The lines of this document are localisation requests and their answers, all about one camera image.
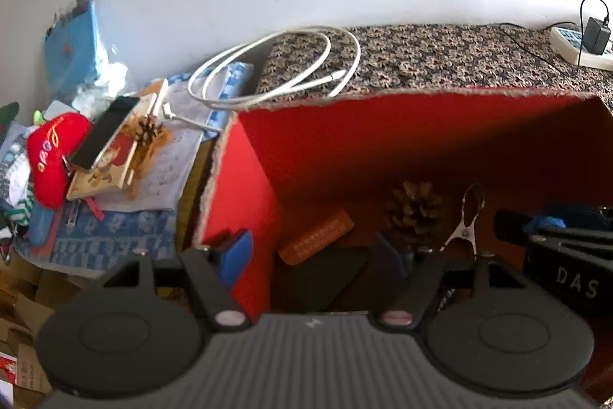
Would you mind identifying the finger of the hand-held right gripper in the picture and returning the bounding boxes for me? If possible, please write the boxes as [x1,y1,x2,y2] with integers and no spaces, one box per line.
[493,203,613,257]

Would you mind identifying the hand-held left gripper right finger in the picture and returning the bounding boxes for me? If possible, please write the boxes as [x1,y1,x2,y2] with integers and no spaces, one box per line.
[371,231,528,333]

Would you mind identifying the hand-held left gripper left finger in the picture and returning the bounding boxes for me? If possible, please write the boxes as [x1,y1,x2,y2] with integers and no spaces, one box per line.
[98,229,254,333]

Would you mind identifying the brown pine cone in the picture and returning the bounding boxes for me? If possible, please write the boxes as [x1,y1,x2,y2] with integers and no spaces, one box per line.
[383,180,444,247]

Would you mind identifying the black case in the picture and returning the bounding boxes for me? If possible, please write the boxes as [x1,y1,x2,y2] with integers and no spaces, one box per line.
[273,246,369,314]

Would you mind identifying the orange packet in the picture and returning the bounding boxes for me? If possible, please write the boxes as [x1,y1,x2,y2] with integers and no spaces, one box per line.
[278,210,356,266]

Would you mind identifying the silver metal clip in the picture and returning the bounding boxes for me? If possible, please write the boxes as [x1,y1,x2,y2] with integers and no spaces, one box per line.
[439,184,485,256]

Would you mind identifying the red brocade box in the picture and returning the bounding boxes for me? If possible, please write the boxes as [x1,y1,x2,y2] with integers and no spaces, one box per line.
[192,85,613,324]

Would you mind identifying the wooden side table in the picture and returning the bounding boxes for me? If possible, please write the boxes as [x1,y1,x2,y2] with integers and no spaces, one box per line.
[175,136,218,251]

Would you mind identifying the white paper sheets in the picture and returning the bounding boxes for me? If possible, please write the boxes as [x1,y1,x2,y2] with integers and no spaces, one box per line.
[96,78,207,213]

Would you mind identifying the blue patterned cloth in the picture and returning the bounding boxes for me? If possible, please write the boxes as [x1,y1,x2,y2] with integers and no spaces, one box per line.
[14,74,254,271]

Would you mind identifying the small pine cone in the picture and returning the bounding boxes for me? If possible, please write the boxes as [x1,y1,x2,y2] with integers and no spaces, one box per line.
[129,114,166,148]

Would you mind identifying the white power strip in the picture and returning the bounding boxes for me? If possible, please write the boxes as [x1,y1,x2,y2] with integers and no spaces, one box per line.
[550,26,613,72]

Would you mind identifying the black smartphone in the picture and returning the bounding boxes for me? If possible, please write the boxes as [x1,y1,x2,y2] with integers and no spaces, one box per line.
[69,97,142,170]

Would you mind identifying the black charger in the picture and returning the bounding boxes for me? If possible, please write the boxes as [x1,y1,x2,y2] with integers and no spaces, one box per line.
[584,17,613,55]

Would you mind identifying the blue pouch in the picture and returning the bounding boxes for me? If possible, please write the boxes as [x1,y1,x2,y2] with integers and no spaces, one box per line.
[26,203,56,247]

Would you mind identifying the red plush toy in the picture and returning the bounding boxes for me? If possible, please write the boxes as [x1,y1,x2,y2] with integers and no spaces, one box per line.
[26,112,92,209]

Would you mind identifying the clear plastic bag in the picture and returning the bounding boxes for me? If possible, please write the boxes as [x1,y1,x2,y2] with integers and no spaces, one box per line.
[72,49,130,117]

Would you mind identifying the green striped cloth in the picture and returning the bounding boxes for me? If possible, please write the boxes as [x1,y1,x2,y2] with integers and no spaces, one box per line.
[7,181,36,228]

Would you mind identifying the brown cardboard box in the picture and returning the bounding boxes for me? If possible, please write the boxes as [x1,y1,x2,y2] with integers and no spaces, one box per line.
[0,256,82,395]

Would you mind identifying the blue notebook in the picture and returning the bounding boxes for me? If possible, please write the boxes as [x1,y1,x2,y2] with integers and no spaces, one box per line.
[44,0,101,98]

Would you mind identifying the black charger cable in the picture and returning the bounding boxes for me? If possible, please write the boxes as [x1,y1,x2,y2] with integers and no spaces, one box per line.
[575,0,611,77]

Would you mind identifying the white cable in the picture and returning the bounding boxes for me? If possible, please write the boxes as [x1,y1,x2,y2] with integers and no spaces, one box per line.
[188,25,362,136]

